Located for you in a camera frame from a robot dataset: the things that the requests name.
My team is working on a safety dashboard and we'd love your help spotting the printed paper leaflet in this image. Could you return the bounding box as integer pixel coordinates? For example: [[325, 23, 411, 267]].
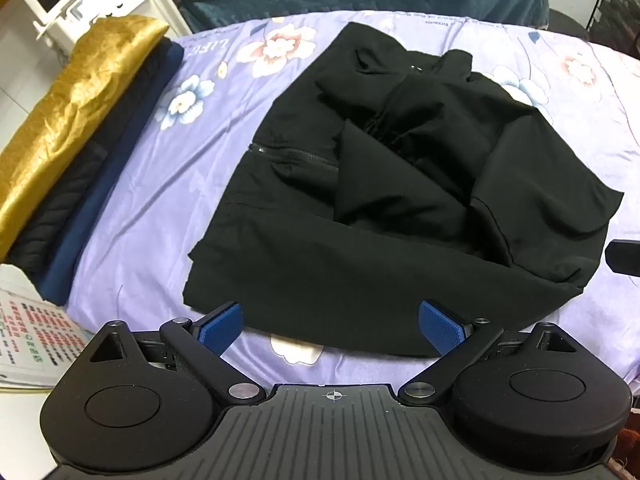
[[0, 264, 91, 392]]

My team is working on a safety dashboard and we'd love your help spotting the white shelf unit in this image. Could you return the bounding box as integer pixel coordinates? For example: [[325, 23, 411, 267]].
[[34, 0, 168, 56]]

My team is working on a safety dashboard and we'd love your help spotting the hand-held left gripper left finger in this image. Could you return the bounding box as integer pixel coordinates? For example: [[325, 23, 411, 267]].
[[88, 301, 266, 406]]

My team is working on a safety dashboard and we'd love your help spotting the floral bedsheet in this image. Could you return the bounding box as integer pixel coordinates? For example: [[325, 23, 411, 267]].
[[65, 9, 640, 386]]

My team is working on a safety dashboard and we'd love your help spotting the folded gold satin cloth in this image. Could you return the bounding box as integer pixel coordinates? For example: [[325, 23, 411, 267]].
[[0, 16, 170, 261]]

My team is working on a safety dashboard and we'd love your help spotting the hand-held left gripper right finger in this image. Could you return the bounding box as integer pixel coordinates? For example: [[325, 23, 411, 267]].
[[398, 300, 584, 406]]

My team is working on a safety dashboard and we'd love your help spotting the dark seat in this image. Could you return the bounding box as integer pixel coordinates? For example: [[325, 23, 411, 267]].
[[547, 9, 592, 38]]

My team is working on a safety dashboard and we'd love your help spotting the folded navy cloth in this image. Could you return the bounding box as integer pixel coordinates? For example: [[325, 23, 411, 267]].
[[40, 42, 186, 307]]

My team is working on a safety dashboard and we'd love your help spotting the black wire rack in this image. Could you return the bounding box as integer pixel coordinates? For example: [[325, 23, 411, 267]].
[[584, 0, 640, 57]]

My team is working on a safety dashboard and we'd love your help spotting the folded black knit cloth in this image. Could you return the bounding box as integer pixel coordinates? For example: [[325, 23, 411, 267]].
[[9, 42, 173, 286]]

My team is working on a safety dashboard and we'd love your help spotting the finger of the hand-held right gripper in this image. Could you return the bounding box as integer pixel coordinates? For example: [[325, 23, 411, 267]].
[[604, 241, 640, 277]]

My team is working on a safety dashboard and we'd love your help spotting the black zip jacket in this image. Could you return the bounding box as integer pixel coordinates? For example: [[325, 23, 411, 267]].
[[183, 22, 625, 359]]

